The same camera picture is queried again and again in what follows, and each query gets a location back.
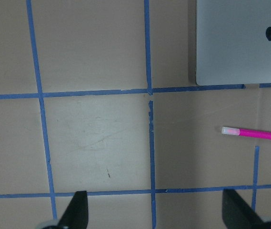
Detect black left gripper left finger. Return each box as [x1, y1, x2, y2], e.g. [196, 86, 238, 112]
[35, 190, 89, 229]

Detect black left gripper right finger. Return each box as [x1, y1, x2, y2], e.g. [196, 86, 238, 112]
[221, 189, 271, 229]

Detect pink highlighter pen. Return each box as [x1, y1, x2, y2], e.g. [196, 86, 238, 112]
[221, 126, 271, 140]

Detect silver closed laptop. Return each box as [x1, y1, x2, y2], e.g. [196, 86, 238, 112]
[196, 0, 271, 86]

